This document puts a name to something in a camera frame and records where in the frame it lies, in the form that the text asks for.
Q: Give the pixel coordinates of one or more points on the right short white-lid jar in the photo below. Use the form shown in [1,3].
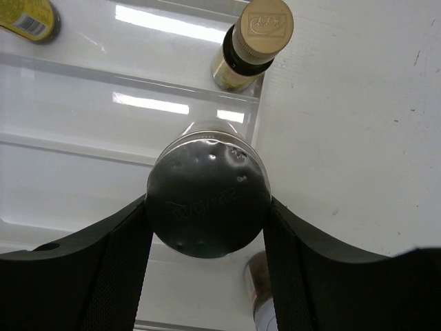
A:
[258,286]

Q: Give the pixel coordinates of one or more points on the white tiered organizer tray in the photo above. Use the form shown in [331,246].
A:
[84,117]

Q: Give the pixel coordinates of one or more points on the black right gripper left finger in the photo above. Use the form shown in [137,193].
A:
[89,280]

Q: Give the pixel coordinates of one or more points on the tall silver-lid jar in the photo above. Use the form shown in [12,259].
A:
[208,194]

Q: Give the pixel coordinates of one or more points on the brown sauce bottle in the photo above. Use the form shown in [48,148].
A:
[250,46]
[36,21]

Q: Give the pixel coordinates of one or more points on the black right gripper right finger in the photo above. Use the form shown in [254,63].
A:
[322,283]

